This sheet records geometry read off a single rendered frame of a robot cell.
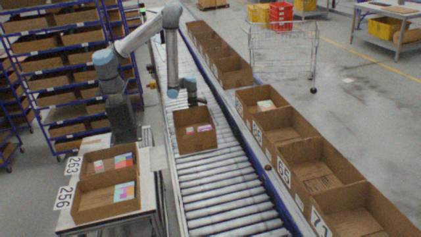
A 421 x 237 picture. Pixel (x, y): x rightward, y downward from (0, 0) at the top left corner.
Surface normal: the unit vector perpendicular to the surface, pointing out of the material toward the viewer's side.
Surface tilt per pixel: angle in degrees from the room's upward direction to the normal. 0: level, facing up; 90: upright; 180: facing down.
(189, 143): 91
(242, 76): 90
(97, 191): 0
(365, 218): 1
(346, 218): 0
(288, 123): 90
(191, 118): 89
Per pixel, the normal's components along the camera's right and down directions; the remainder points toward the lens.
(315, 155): 0.20, 0.47
